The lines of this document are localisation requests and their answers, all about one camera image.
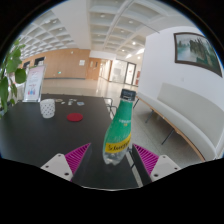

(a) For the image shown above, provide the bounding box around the long white padded bench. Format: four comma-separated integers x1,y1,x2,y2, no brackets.
135,82,224,163

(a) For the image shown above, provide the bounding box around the black metal chair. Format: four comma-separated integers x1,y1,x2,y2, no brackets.
103,97,118,119

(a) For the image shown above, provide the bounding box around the flat round red coaster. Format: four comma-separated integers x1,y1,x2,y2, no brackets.
66,112,84,123

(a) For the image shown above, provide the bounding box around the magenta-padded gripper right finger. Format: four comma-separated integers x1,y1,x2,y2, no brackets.
129,143,183,186

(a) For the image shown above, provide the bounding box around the dark framed landscape painting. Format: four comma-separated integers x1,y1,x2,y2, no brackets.
173,31,224,78

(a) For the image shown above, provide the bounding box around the dark framed glass door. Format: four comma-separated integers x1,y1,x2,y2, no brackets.
123,62,138,86

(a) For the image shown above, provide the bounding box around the white dotted mug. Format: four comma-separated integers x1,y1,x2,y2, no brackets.
39,98,56,119

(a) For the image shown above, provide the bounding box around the clear acrylic sign stand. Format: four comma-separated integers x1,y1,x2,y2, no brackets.
22,64,47,103

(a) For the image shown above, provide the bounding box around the green drink bottle black cap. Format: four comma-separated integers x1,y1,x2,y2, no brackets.
102,88,137,166

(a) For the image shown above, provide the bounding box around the recessed ceiling lights group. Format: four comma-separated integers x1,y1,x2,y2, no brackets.
49,13,148,59

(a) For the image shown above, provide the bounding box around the green leafy potted plant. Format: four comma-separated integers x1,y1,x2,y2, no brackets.
0,39,28,118

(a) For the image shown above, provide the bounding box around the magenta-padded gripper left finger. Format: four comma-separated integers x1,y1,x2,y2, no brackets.
40,143,95,184

